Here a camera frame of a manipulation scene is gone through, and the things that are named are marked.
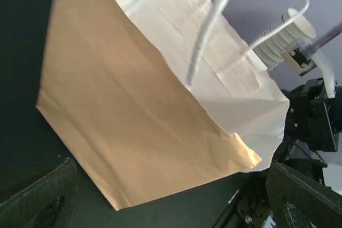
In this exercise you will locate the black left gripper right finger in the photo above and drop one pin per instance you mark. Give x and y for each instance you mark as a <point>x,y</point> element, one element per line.
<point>299,201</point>

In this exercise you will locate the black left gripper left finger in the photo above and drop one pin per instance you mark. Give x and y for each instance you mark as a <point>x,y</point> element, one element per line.
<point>44,200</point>

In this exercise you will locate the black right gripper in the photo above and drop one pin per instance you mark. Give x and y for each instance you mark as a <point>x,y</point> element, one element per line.
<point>312,117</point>

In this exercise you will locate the brown paper takeout bag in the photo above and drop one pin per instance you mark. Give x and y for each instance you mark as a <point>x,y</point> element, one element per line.
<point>113,88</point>

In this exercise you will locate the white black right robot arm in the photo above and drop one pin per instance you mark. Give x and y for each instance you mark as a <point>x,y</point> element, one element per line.
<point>297,155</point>

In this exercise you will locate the tall white cup stack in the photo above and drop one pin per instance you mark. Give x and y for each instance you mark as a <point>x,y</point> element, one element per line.
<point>269,50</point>

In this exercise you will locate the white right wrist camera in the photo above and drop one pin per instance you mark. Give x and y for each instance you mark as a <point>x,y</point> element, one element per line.
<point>303,58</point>

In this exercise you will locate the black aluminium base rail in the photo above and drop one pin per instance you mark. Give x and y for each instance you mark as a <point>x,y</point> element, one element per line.
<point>248,207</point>

